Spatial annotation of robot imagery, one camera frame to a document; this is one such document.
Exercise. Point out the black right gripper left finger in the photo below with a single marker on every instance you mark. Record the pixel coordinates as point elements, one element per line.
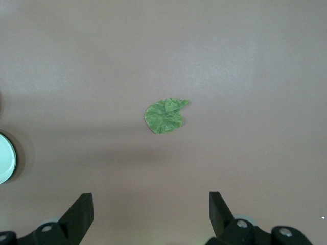
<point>74,219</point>

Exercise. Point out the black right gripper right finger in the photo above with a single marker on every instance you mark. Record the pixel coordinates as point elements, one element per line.
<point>222,222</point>

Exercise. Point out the green lettuce leaf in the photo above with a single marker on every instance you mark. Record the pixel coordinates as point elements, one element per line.
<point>163,118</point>

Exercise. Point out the pale green plate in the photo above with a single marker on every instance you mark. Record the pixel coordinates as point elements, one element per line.
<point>5,160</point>

